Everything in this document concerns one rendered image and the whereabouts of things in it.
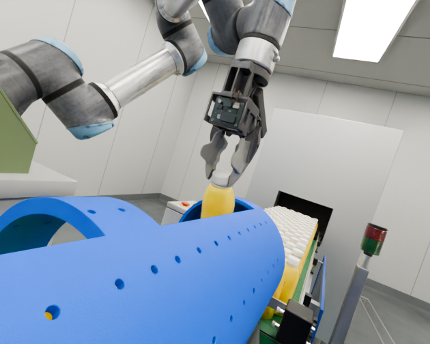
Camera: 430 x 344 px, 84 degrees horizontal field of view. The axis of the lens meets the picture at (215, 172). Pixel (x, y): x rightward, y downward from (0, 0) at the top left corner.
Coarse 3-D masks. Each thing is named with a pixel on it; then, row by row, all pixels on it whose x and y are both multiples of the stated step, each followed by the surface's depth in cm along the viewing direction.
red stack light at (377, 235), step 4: (368, 228) 84; (372, 228) 83; (364, 232) 86; (368, 232) 84; (372, 232) 83; (376, 232) 82; (380, 232) 81; (384, 232) 81; (368, 236) 83; (372, 236) 82; (376, 236) 82; (380, 236) 81; (384, 236) 82; (376, 240) 82; (380, 240) 81; (384, 240) 83
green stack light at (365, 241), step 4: (364, 236) 85; (364, 240) 84; (368, 240) 83; (372, 240) 82; (360, 244) 85; (364, 244) 84; (368, 244) 83; (372, 244) 82; (376, 244) 82; (380, 244) 82; (360, 248) 85; (364, 248) 83; (368, 248) 83; (372, 248) 82; (376, 248) 82; (380, 248) 82; (368, 252) 82; (372, 252) 82; (376, 252) 82
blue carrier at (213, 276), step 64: (0, 256) 12; (64, 256) 14; (128, 256) 18; (192, 256) 24; (256, 256) 37; (0, 320) 10; (64, 320) 12; (128, 320) 15; (192, 320) 19; (256, 320) 35
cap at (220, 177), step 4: (216, 172) 46; (220, 172) 46; (224, 172) 47; (228, 172) 47; (212, 176) 46; (216, 176) 45; (220, 176) 44; (224, 176) 45; (228, 176) 45; (212, 180) 46; (216, 180) 45; (220, 180) 45; (224, 180) 45; (220, 184) 45; (224, 184) 45
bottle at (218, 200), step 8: (216, 184) 46; (208, 192) 46; (216, 192) 45; (224, 192) 45; (232, 192) 46; (208, 200) 46; (216, 200) 45; (224, 200) 45; (232, 200) 46; (208, 208) 46; (216, 208) 45; (224, 208) 46; (232, 208) 47; (208, 216) 47
